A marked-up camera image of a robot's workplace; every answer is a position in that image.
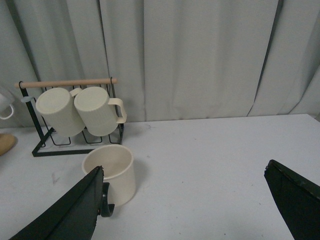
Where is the grey curtain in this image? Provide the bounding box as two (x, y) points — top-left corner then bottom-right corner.
(0, 0), (320, 128)

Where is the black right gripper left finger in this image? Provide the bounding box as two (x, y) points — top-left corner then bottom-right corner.
(11, 166), (104, 240)

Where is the cream cup with black handle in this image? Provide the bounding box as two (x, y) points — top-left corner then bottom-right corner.
(81, 144), (136, 217)

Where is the white mug at left edge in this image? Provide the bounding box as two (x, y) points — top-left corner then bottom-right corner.
(0, 86), (15, 120)

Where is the tan wooden object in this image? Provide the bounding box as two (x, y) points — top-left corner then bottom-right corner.
(0, 133), (17, 156)

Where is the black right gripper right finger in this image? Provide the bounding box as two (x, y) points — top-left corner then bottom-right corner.
(264, 159), (320, 240)

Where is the cream mug hanging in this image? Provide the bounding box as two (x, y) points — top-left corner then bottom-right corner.
(72, 86), (127, 137)
(36, 87), (86, 137)

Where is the cream mug hanging right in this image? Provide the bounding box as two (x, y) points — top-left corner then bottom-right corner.
(72, 86), (127, 137)

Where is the black wire mug rack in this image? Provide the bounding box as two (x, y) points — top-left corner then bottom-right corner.
(14, 77), (118, 157)

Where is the cream mug hanging left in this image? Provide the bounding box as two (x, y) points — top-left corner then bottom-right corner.
(36, 87), (86, 137)

